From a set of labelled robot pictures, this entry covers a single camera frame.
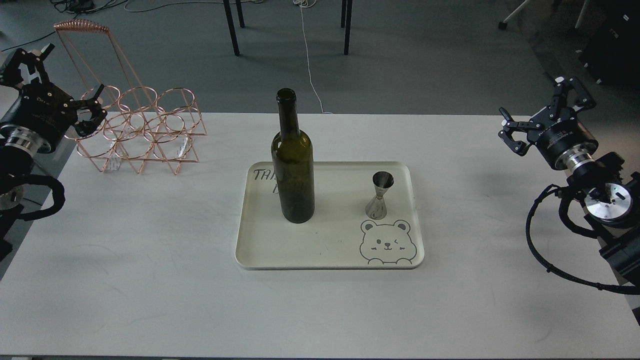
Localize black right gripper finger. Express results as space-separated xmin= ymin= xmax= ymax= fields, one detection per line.
xmin=498 ymin=106 xmax=538 ymax=157
xmin=549 ymin=76 xmax=597 ymax=117

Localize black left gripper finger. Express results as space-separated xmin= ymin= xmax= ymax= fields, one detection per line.
xmin=66 ymin=83 xmax=107 ymax=139
xmin=0 ymin=43 xmax=55 ymax=89

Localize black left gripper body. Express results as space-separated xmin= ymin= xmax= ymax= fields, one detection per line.
xmin=1 ymin=83 xmax=77 ymax=154

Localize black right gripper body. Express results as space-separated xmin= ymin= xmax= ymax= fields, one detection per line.
xmin=529 ymin=108 xmax=599 ymax=171

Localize steel double jigger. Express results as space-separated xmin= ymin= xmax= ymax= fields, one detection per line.
xmin=365 ymin=171 xmax=394 ymax=220

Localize dark green wine bottle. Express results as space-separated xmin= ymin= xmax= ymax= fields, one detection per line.
xmin=270 ymin=88 xmax=315 ymax=224

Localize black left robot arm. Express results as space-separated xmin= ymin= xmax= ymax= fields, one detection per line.
xmin=0 ymin=44 xmax=107 ymax=237

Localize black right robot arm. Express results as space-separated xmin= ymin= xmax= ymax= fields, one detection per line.
xmin=498 ymin=76 xmax=640 ymax=296

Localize black rolling cabinet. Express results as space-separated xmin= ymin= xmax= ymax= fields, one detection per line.
xmin=579 ymin=0 xmax=640 ymax=87

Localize white chair base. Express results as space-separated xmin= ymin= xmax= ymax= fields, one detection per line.
xmin=496 ymin=0 xmax=595 ymax=34

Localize cream bear serving tray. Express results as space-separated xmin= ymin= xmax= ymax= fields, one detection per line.
xmin=235 ymin=161 xmax=425 ymax=271

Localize black table legs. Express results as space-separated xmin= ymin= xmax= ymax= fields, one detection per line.
xmin=221 ymin=0 xmax=354 ymax=58

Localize copper wire wine rack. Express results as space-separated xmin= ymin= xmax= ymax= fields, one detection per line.
xmin=54 ymin=19 xmax=208 ymax=174

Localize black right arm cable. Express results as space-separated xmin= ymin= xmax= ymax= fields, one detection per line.
xmin=525 ymin=184 xmax=640 ymax=296

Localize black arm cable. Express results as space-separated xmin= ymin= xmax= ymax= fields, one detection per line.
xmin=525 ymin=184 xmax=640 ymax=296
xmin=0 ymin=174 xmax=67 ymax=222

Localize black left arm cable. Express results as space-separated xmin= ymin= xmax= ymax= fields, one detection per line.
xmin=0 ymin=174 xmax=67 ymax=222

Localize white floor cable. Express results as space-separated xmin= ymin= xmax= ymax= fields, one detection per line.
xmin=292 ymin=0 xmax=333 ymax=115

